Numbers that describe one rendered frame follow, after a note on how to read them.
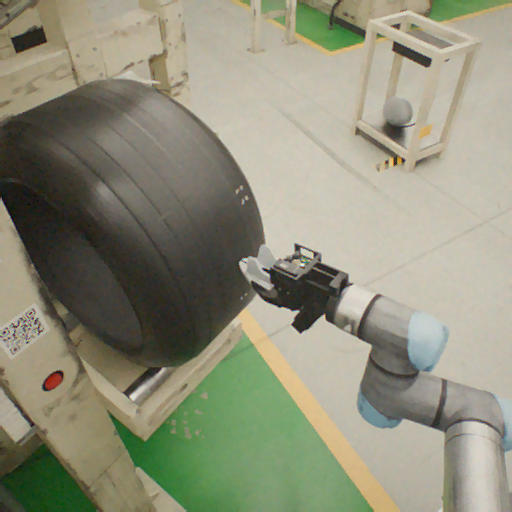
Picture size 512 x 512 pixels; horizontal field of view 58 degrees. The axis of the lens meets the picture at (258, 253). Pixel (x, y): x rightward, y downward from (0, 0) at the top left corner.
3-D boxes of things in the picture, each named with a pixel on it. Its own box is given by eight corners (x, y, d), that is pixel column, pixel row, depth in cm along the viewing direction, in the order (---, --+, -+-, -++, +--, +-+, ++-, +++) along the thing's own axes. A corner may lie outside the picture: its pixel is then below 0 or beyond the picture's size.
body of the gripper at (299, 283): (292, 239, 77) (357, 266, 71) (295, 276, 83) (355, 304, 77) (264, 266, 73) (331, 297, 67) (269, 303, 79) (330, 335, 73)
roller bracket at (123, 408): (139, 438, 101) (130, 418, 94) (32, 343, 118) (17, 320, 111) (150, 427, 102) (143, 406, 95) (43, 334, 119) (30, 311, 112)
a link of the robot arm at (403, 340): (422, 389, 63) (440, 337, 60) (351, 352, 69) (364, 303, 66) (440, 364, 69) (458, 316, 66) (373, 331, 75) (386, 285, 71)
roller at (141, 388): (115, 393, 101) (123, 406, 104) (126, 401, 98) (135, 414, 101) (220, 294, 121) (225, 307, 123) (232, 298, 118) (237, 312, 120)
